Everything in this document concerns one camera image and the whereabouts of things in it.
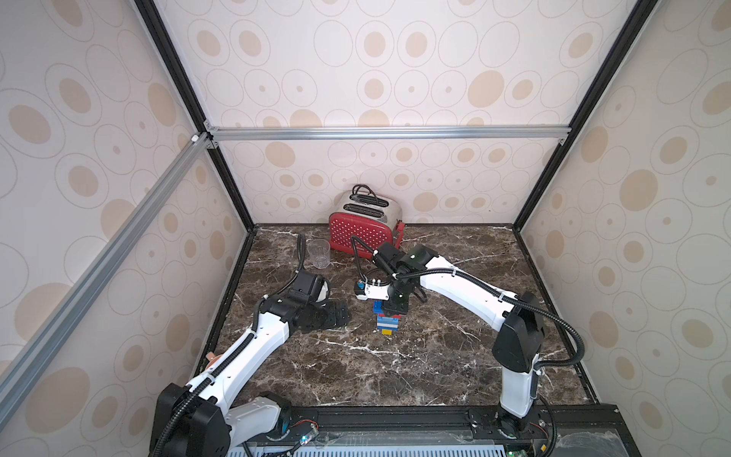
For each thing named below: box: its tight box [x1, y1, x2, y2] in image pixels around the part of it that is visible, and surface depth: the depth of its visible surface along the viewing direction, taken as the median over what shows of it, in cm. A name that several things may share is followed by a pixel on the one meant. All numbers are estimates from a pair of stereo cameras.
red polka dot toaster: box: [328, 190, 406, 259], surface depth 102 cm
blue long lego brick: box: [376, 316, 399, 325], surface depth 85 cm
